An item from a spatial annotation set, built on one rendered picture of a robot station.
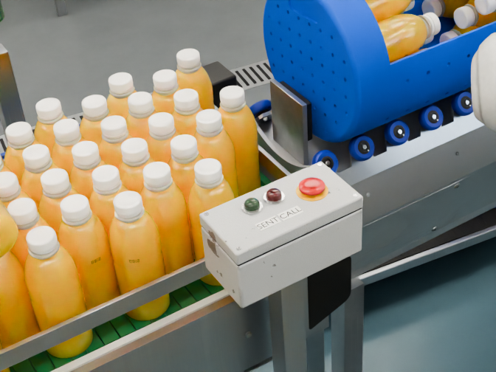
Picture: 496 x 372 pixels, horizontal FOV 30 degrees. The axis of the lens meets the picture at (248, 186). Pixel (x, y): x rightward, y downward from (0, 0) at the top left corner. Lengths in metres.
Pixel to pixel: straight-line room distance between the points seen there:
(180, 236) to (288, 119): 0.33
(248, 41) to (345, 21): 2.41
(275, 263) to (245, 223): 0.07
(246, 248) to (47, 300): 0.28
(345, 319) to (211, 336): 0.48
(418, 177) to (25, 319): 0.73
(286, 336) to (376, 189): 0.36
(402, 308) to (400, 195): 1.01
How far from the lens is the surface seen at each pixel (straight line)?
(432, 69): 1.53
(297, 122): 1.55
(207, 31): 3.94
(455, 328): 2.59
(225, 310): 1.40
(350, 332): 1.88
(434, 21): 1.60
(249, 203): 1.23
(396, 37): 1.54
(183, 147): 1.35
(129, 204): 1.26
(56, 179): 1.33
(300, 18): 1.52
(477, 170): 1.76
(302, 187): 1.25
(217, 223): 1.22
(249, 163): 1.51
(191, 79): 1.57
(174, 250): 1.37
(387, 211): 1.65
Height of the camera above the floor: 1.89
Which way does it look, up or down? 38 degrees down
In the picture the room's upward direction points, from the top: 5 degrees counter-clockwise
